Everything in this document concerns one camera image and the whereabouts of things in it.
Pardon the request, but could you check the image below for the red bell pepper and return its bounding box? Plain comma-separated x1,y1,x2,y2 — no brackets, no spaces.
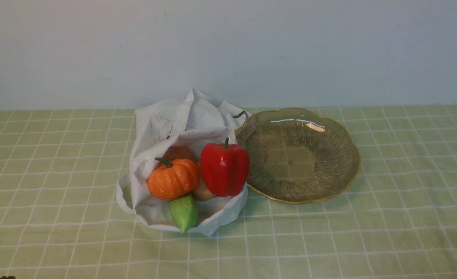
199,137,250,197

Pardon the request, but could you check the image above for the white cloth tote bag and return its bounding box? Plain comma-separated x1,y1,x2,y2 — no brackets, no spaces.
115,90,251,233

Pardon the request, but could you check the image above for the orange vegetable behind pumpkin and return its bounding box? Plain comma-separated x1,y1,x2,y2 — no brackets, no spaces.
163,145,198,163

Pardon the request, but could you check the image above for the brown potato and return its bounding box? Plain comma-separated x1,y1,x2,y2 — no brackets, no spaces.
192,161,216,202

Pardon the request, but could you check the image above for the orange pumpkin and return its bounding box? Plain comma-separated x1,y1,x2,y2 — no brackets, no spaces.
147,157,199,201

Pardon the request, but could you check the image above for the amber glass plate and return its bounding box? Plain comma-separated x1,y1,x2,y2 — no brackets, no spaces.
235,108,361,204

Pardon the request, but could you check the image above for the green ridged gourd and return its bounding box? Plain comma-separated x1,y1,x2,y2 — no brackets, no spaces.
169,194,199,234

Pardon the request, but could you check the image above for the green checked tablecloth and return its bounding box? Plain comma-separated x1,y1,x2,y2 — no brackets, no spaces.
0,105,457,279

